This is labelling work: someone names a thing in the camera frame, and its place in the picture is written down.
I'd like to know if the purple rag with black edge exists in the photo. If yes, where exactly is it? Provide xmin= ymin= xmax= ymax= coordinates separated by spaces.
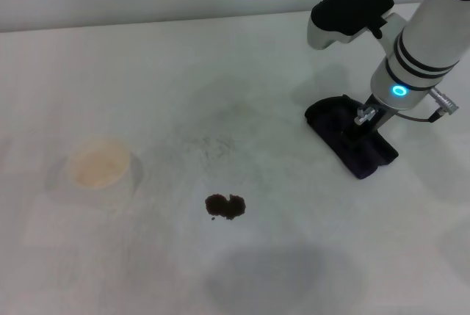
xmin=304 ymin=94 xmax=400 ymax=181

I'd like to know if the black silver wrist camera housing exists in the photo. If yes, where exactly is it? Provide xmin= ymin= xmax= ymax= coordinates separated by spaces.
xmin=306 ymin=0 xmax=409 ymax=51

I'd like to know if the black water stain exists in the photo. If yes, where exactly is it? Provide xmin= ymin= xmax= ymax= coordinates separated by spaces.
xmin=204 ymin=192 xmax=247 ymax=221

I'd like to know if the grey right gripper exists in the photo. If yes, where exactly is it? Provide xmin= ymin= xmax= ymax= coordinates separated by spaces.
xmin=341 ymin=95 xmax=397 ymax=149

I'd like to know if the white paper cup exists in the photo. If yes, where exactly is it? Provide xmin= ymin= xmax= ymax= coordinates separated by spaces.
xmin=65 ymin=136 xmax=145 ymax=210

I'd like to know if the silver plug with grey cable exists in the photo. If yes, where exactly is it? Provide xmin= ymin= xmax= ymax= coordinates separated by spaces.
xmin=394 ymin=86 xmax=460 ymax=124

